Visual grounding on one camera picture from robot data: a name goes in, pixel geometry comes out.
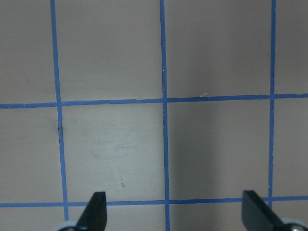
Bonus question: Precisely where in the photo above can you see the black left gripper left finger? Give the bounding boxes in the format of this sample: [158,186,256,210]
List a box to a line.
[76,192,107,231]

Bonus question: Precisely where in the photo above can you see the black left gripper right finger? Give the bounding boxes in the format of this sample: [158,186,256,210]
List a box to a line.
[242,190,289,231]

